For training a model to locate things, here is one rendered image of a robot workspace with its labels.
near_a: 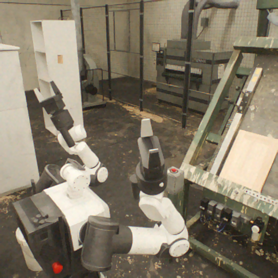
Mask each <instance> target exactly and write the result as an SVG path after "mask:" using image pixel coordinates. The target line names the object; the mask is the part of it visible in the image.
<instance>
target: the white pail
mask: <svg viewBox="0 0 278 278"><path fill-rule="evenodd" d="M16 238H17V241H18V243H20V246H21V248H22V251H23V254H24V258H25V261H26V264H27V266H28V268H29V269H30V270H32V271H41V270H43V269H42V268H41V267H40V265H39V264H38V262H37V261H36V259H35V258H34V256H33V254H32V252H31V250H30V248H29V247H28V245H27V243H26V241H25V239H24V237H23V235H22V232H21V231H20V230H19V228H18V229H17V231H16Z"/></svg>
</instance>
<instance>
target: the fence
mask: <svg viewBox="0 0 278 278"><path fill-rule="evenodd" d="M257 69H260V72H259V74H255V73H256V70H257ZM256 70H255V72H254V75H253V76H252V79H251V80H250V83H249V85H248V88H247V91H252V93H251V95H250V97H249V99H248V102H247V104H246V106H245V109H244V111H243V114H241V113H236V115H235V117H234V119H233V122H232V124H231V126H230V128H229V131H228V133H227V134H226V138H225V140H224V142H223V145H222V146H221V148H220V150H219V153H218V155H217V158H216V160H215V162H214V163H213V166H212V168H211V171H210V173H212V174H215V175H218V173H219V170H220V168H221V165H222V163H223V162H224V159H225V157H226V155H227V153H228V150H229V148H230V145H231V143H232V141H233V139H234V137H235V134H236V132H237V129H238V127H239V124H240V123H241V121H242V118H243V116H244V114H245V112H246V109H247V107H248V104H249V102H250V100H251V98H252V96H253V93H254V91H255V88H256V86H257V83H258V81H259V79H260V77H261V76H262V73H263V69H262V68H256ZM254 77H257V79H256V81H255V82H253V81H252V80H253V78H254Z"/></svg>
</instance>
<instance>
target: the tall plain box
mask: <svg viewBox="0 0 278 278"><path fill-rule="evenodd" d="M16 49H20V47H17V46H11V45H5V44H2V43H0V197H2V196H5V195H8V194H11V193H14V192H18V191H20V190H23V189H26V188H29V187H31V179H34V182H35V185H36V184H37V182H38V180H39V179H40V176H39V170H38V166H37V163H36V156H35V150H34V144H33V137H32V133H31V126H30V120H29V114H28V107H27V104H26V97H25V94H24V87H23V80H22V74H21V68H20V61H19V57H18V51H17V50H16Z"/></svg>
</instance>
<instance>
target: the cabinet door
mask: <svg viewBox="0 0 278 278"><path fill-rule="evenodd" d="M277 151H278V140H277V139H274V138H270V137H266V136H264V135H260V134H255V133H252V132H248V131H244V130H239V132H238V134H237V137H236V139H235V142H234V144H233V146H232V149H231V150H230V153H229V155H228V158H227V159H226V163H225V165H224V167H223V169H222V171H221V173H220V175H219V177H221V178H224V179H227V180H230V181H233V182H235V183H237V184H240V185H243V186H244V187H247V188H249V189H253V190H255V191H258V192H261V190H262V188H263V185H264V183H265V181H266V178H267V175H268V173H269V171H270V169H271V167H272V164H273V162H274V159H275V156H276V154H277Z"/></svg>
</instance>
